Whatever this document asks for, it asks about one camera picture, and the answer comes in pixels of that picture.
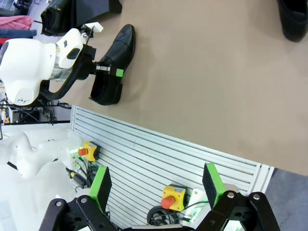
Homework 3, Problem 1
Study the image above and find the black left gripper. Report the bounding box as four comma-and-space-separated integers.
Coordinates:
73, 46, 125, 80

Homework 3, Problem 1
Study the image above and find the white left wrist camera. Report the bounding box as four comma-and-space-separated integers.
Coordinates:
81, 22, 104, 39

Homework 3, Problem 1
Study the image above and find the yellow emergency stop button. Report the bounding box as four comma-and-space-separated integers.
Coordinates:
77, 141, 101, 162
160, 184, 187, 212

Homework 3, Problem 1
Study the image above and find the blue denim garment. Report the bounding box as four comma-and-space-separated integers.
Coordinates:
0, 29, 38, 39

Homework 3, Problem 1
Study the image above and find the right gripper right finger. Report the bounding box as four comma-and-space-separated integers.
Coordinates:
196, 163, 281, 231

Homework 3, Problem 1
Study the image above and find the pink garment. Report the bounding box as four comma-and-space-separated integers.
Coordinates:
0, 15, 35, 31

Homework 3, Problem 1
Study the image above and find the black shoe stand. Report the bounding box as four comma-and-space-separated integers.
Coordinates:
39, 0, 123, 37

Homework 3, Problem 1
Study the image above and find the aluminium slotted base plate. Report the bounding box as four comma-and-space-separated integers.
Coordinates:
69, 105, 275, 231

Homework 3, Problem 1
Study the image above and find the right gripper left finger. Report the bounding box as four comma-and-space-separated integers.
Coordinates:
39, 166, 116, 231

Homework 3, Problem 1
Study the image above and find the dark chunky loafer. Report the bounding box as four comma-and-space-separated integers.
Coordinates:
276, 0, 308, 43

